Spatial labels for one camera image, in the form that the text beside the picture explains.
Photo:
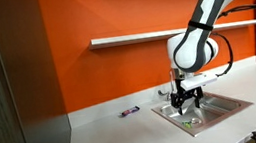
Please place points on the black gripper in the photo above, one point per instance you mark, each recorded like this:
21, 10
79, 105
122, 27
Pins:
181, 86

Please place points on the green granola bar wrapper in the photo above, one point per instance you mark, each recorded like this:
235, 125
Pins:
186, 124

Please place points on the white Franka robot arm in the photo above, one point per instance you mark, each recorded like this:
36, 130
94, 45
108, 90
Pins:
198, 41

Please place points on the round sink drain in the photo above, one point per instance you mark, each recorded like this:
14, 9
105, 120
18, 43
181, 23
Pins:
196, 121

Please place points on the stainless steel sink basin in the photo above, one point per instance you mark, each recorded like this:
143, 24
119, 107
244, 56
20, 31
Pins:
217, 109

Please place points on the chrome faucet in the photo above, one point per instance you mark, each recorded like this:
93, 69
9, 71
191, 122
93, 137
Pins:
172, 80

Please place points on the small purple marker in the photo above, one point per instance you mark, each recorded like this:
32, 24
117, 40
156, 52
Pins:
129, 111

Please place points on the dark wood cabinet panel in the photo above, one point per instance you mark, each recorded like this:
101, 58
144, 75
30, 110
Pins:
9, 91

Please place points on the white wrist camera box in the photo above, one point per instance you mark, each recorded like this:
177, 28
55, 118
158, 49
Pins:
200, 80

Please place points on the long white wall shelf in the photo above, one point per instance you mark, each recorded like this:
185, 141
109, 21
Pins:
136, 38

